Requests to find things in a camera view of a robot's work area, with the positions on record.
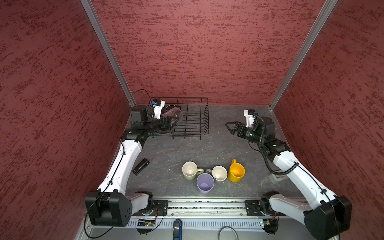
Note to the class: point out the front aluminium rail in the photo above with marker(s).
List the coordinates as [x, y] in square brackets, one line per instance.
[212, 207]

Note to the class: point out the clear plastic cup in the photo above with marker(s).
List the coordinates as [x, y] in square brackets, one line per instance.
[173, 114]

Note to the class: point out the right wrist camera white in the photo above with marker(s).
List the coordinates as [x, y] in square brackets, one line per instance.
[250, 119]

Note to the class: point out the black stapler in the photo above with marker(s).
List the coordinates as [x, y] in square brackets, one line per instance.
[141, 166]

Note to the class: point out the light green mug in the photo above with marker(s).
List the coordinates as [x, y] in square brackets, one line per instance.
[191, 171]

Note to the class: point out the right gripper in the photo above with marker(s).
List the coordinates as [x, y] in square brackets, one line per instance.
[237, 124]

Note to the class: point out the right corner aluminium profile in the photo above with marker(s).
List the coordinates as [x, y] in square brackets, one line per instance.
[318, 24]

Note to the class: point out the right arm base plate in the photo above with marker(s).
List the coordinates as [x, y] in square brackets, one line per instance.
[254, 209]

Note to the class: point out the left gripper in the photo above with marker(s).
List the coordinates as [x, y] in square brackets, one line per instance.
[169, 125]

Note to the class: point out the grey mug cream inside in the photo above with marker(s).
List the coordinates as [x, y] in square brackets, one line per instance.
[219, 173]

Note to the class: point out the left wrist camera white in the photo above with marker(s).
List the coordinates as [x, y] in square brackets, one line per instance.
[158, 106]

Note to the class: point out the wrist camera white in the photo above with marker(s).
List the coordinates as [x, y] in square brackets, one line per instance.
[158, 106]
[250, 119]

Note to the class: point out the black mug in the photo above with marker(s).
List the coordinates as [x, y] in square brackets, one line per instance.
[170, 107]

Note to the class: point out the left corner aluminium profile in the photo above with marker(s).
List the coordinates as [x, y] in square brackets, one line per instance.
[97, 26]

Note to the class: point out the grey tape dispenser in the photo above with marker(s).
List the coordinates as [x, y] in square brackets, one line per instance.
[275, 179]

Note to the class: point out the black wire dish rack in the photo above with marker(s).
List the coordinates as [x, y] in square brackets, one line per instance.
[195, 122]

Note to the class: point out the lavender cup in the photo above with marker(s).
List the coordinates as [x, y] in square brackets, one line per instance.
[205, 183]

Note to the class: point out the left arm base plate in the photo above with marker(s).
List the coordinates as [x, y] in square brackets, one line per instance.
[160, 208]

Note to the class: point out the yellow mug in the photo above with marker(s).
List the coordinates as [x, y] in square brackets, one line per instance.
[236, 171]

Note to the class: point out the corner aluminium profile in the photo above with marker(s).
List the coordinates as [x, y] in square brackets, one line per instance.
[318, 24]
[97, 26]

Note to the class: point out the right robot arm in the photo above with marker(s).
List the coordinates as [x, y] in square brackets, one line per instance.
[325, 215]

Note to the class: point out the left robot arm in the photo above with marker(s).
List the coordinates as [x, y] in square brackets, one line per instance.
[108, 205]

